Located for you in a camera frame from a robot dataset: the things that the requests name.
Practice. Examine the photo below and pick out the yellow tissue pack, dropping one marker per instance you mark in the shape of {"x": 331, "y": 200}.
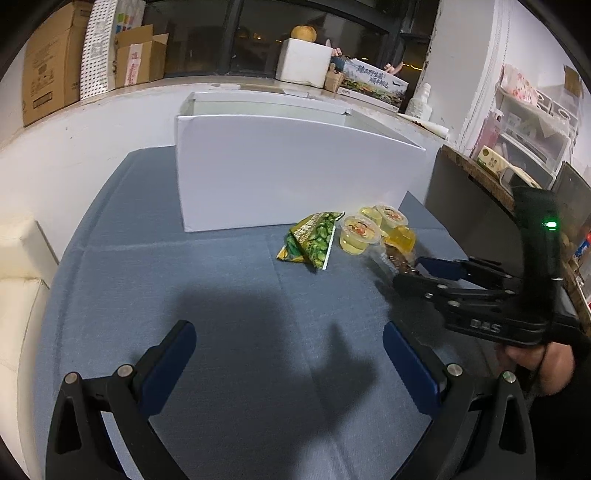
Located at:
{"x": 491, "y": 161}

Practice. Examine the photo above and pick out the dark transparent case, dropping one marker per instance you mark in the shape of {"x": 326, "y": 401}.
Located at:
{"x": 575, "y": 207}

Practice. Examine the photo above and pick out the clear jelly cup cartoon lid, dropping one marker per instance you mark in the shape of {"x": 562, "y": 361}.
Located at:
{"x": 391, "y": 216}
{"x": 360, "y": 230}

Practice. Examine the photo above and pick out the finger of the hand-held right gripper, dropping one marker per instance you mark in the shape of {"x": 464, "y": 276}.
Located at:
{"x": 415, "y": 285}
{"x": 438, "y": 266}

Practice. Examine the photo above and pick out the flat printed carton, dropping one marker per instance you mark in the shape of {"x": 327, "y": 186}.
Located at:
{"x": 374, "y": 81}

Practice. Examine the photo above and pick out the clear jelly cup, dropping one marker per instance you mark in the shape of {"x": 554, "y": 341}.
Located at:
{"x": 368, "y": 212}

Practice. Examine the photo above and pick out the pink floral pack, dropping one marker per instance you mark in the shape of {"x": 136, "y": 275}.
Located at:
{"x": 519, "y": 85}

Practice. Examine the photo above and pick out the cream leather sofa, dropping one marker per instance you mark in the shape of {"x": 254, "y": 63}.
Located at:
{"x": 18, "y": 295}

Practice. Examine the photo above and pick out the small woven basket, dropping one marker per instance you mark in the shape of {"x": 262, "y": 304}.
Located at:
{"x": 334, "y": 78}

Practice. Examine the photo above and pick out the blue grey tablecloth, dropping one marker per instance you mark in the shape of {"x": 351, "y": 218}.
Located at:
{"x": 231, "y": 286}

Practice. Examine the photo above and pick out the stone window sill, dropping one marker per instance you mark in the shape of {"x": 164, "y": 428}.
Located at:
{"x": 161, "y": 90}

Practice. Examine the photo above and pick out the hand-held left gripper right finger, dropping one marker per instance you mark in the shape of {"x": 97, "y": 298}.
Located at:
{"x": 408, "y": 364}

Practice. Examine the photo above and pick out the brown snack packet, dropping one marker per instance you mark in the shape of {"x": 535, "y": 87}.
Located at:
{"x": 392, "y": 263}

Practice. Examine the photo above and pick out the small white black appliance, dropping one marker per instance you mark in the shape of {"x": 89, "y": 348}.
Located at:
{"x": 512, "y": 177}

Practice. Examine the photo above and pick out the white bag coloured squares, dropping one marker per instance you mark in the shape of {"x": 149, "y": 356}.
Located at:
{"x": 129, "y": 14}

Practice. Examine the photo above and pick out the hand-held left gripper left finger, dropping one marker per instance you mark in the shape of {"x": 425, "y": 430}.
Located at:
{"x": 168, "y": 364}

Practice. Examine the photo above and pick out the person's right hand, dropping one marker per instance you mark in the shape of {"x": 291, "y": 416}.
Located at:
{"x": 554, "y": 369}

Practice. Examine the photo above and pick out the small open cardboard box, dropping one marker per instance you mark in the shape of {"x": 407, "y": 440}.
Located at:
{"x": 143, "y": 60}

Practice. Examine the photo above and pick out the pink bottle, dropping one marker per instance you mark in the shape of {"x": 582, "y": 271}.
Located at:
{"x": 487, "y": 138}

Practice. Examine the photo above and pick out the dark wooden side table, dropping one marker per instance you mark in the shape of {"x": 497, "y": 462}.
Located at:
{"x": 461, "y": 194}

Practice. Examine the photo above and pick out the yellow pomelo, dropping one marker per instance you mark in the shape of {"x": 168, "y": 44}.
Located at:
{"x": 304, "y": 33}

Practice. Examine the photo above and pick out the white foam box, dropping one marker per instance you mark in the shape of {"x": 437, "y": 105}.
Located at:
{"x": 302, "y": 62}

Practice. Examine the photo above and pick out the black window frame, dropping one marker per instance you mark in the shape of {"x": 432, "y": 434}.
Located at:
{"x": 238, "y": 27}

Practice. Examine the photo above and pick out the white plastic bottle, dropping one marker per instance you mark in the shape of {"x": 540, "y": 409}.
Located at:
{"x": 420, "y": 106}

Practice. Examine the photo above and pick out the green pea snack packet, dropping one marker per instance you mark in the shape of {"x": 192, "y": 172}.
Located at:
{"x": 318, "y": 235}
{"x": 288, "y": 249}

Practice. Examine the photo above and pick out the large cardboard box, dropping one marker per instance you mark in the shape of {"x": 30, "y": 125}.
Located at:
{"x": 51, "y": 69}

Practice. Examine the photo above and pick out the dotted white paper bag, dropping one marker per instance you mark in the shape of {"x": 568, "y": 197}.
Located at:
{"x": 97, "y": 55}

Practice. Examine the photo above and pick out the clear plastic drawer unit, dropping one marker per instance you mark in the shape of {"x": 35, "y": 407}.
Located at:
{"x": 531, "y": 152}

